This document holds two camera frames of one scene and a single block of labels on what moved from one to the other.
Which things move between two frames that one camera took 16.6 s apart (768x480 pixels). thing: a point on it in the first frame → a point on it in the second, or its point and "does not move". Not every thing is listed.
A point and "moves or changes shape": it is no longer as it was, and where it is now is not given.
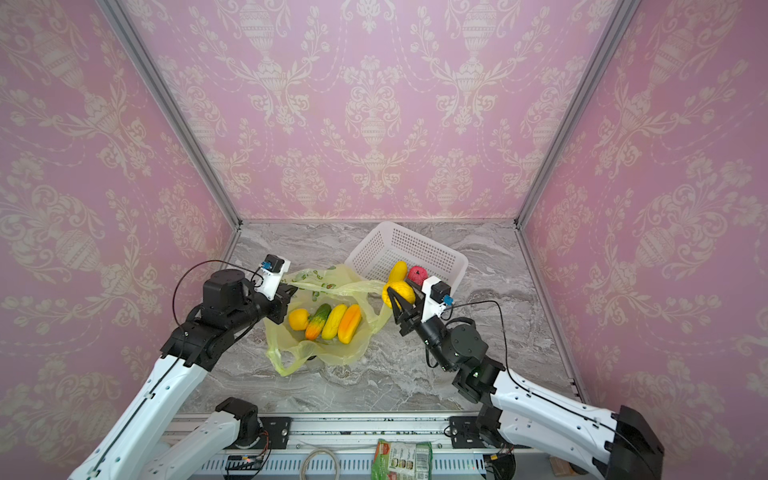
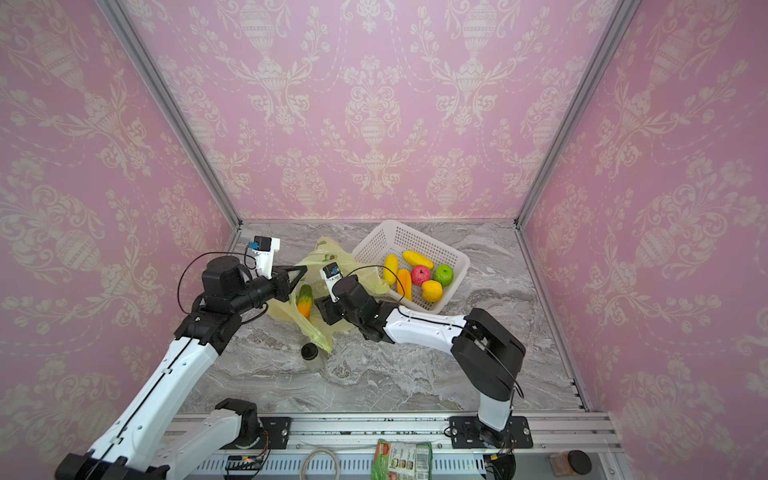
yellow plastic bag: [289, 350] → [315, 325]
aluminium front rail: [349, 430] does not move
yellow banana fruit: [334, 322] → [417, 259]
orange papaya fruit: [349, 323] moves or changes shape
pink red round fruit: [418, 274] does not move
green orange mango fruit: [315, 324] → [305, 300]
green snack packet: [402, 460] does not move
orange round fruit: [401, 288] → [432, 290]
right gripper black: [410, 315] → [330, 309]
